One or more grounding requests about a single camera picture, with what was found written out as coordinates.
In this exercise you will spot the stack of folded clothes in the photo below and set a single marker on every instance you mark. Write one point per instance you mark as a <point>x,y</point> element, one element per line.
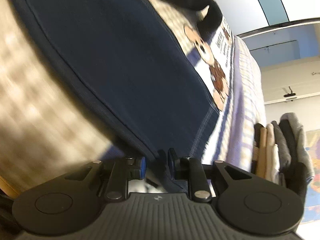
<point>282,150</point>

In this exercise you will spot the purple plaid quilt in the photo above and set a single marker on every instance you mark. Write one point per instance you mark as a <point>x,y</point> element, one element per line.
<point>247,92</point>

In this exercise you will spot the dark denim jeans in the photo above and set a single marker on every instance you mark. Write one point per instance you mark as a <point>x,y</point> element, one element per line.
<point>112,55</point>

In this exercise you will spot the blue door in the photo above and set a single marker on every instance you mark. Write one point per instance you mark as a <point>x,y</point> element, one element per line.
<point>282,47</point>

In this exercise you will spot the wall map poster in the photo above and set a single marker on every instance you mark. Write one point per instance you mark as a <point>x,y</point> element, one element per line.
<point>312,175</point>

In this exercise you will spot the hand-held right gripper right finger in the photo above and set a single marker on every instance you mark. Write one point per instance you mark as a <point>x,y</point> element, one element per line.
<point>171,163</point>

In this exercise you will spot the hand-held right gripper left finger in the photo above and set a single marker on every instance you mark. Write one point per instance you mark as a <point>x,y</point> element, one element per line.
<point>143,166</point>

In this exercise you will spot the cream door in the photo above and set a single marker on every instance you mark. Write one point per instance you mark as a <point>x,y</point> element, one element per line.
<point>287,75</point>

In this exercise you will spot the beige bear-print blanket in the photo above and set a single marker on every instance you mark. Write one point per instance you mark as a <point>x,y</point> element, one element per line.
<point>37,110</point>

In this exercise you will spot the wooden bed frame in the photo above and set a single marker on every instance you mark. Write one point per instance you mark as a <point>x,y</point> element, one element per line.
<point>10,186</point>

